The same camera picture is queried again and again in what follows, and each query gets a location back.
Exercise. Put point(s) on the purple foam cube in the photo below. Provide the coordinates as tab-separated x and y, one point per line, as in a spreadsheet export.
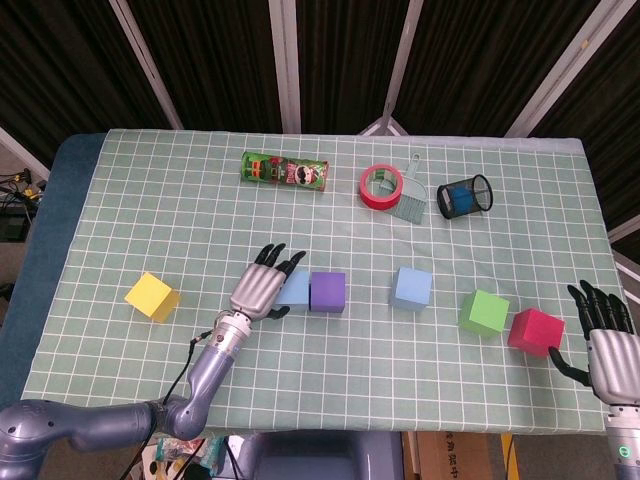
327	291

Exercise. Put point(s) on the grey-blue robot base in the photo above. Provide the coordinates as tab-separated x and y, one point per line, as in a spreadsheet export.
320	457

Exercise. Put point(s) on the green foam cube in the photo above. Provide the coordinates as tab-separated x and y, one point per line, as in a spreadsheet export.
484	312

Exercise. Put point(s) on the red cube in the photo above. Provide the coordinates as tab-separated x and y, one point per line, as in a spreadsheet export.
536	331

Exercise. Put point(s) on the blue roll in holder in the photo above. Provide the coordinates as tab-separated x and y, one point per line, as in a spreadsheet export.
461	199

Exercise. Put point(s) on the black mesh pen holder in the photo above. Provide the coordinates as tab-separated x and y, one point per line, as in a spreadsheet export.
482	192

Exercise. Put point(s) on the red tape roll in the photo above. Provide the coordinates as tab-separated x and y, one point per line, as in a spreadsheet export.
372	200

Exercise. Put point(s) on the black floor box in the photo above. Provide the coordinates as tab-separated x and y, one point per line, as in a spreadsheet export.
12	227

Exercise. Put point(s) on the white frame beam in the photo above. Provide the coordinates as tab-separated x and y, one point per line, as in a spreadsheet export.
22	147
625	230

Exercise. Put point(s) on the green checked tablecloth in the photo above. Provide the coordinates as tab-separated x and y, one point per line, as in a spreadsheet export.
350	380

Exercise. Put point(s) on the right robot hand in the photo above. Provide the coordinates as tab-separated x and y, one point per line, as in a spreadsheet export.
615	365

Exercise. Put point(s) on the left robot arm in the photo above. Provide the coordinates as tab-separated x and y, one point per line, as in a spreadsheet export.
210	365

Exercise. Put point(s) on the white frame post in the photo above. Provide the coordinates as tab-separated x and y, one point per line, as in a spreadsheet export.
400	65
285	65
560	70
145	65

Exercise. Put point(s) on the colourful printed bag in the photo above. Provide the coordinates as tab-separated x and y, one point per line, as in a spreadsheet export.
170	457

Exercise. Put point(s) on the dark brown curtain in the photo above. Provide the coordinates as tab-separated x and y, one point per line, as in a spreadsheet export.
220	50

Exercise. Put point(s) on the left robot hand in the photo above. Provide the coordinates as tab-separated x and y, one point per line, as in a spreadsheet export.
257	290

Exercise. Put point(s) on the green Pringles can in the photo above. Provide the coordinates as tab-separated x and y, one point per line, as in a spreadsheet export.
285	172

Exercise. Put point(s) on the yellow foam cube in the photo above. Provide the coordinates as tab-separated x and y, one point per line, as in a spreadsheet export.
147	295

